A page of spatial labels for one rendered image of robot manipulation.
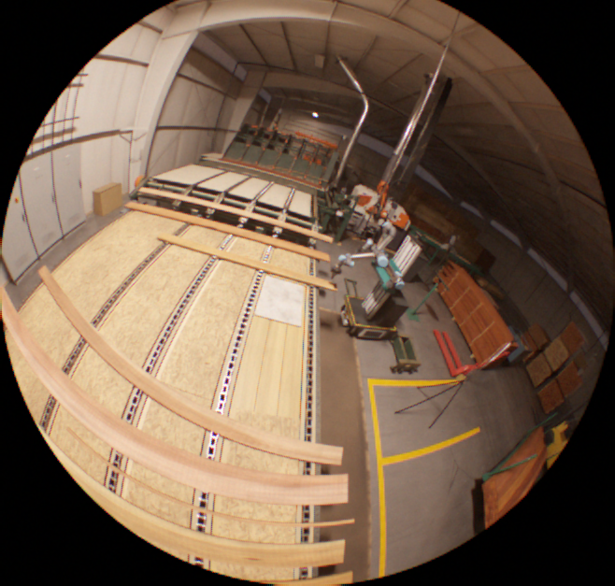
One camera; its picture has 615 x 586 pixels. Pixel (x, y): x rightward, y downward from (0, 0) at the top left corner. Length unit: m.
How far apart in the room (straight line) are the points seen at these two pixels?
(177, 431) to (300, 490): 0.85
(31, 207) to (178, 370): 4.53
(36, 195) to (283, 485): 5.54
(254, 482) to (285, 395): 0.71
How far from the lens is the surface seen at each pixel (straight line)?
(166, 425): 1.52
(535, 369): 11.08
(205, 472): 1.43
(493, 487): 3.90
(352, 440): 2.67
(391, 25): 6.63
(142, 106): 7.32
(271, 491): 1.46
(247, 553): 1.60
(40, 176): 5.23
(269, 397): 1.57
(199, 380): 1.56
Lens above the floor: 2.29
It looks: 35 degrees down
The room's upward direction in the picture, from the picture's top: 24 degrees clockwise
